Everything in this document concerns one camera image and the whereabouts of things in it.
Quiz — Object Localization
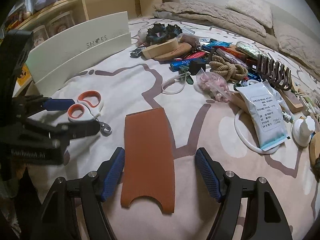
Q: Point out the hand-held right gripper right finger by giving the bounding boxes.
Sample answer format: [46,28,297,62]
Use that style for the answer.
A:
[195,147,293,240]

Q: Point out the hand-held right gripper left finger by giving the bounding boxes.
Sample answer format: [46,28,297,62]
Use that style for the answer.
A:
[30,147,125,240]

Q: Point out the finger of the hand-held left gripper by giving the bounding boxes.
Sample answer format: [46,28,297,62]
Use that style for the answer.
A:
[24,117,100,147]
[12,94,75,120]

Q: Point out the white orange scissors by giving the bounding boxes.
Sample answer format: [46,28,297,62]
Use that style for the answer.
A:
[67,90,112,137]

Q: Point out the brown leather sleeve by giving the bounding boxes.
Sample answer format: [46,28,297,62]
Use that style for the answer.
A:
[120,107,175,215]

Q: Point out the white shoe box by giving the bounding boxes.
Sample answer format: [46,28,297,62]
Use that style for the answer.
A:
[25,10,132,97]

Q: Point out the white text packet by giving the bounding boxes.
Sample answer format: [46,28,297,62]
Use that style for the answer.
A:
[235,81,288,152]

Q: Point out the colourful toy box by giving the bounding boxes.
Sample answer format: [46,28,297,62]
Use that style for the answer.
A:
[5,2,25,30]

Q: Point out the bunny print bed sheet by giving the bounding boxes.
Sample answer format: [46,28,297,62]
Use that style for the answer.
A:
[7,17,320,240]

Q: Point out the purple plush toy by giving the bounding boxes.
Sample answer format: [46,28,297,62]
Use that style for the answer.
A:
[34,0,65,12]

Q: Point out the bag of pink beads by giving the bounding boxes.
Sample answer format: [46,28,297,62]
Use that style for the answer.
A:
[194,69,233,103]

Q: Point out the green clip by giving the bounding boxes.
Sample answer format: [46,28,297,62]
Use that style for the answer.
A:
[179,66,194,85]

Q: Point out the white suction hook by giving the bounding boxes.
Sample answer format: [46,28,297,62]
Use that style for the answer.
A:
[291,116,315,147]

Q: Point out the small black cube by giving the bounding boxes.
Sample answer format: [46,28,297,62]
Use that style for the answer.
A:
[189,60,207,76]

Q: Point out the wooden wedge block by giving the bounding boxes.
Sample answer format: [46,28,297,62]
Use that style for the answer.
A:
[277,89,304,114]

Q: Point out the blue tube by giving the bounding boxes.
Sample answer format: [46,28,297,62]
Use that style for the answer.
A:
[170,59,193,72]

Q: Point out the wooden oval box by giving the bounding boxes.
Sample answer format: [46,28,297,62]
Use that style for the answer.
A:
[142,38,179,58]

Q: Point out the red packet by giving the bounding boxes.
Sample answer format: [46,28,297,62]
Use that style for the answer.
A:
[184,51,209,60]

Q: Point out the brown hair claw clip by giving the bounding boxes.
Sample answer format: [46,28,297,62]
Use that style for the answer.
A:
[255,54,292,92]

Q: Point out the red purple pen pack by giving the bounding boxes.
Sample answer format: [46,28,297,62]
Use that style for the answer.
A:
[216,47,248,64]

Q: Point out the round wooden disc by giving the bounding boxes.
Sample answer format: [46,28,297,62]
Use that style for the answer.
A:
[152,42,200,61]

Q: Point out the black blue scrunchie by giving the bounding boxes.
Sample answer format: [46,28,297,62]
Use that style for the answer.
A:
[145,23,183,46]

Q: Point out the blue packet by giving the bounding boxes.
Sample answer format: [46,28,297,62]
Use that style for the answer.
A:
[200,40,230,49]

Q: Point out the floral oval pouch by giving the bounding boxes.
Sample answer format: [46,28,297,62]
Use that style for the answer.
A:
[235,41,262,60]

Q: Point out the quilted beige pillow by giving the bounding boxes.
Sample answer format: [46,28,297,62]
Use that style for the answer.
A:
[274,20,320,75]

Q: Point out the quilted beige blanket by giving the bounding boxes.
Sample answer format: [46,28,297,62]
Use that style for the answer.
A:
[160,0,267,37]

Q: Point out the fluffy beige pillow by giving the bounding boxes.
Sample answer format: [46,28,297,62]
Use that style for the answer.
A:
[225,0,273,29]

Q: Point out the white plastic ring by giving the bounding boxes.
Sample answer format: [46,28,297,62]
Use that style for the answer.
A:
[234,107,280,154]

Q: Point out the black strap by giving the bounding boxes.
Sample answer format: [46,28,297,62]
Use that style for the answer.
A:
[129,45,147,58]

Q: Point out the beige rope coil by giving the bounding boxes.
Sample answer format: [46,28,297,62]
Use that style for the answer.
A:
[208,54,248,80]

